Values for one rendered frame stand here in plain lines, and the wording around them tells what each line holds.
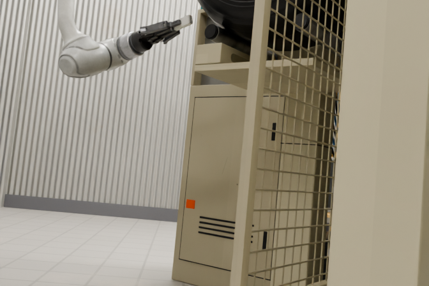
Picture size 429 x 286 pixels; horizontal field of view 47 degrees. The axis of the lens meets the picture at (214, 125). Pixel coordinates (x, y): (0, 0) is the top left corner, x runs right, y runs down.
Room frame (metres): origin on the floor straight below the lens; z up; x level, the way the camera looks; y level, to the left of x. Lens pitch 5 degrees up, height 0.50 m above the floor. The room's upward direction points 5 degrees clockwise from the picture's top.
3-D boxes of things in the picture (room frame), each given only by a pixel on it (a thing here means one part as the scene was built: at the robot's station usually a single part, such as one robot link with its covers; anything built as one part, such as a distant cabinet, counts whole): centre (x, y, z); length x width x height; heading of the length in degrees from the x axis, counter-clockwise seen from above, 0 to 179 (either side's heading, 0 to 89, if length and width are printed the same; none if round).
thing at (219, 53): (1.53, -0.07, 0.83); 0.36 x 0.09 x 0.06; 144
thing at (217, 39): (1.52, -0.07, 0.90); 0.35 x 0.05 x 0.05; 144
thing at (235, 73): (1.44, -0.18, 0.80); 0.37 x 0.36 x 0.02; 54
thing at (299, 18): (1.36, -0.29, 0.90); 0.35 x 0.05 x 0.05; 144
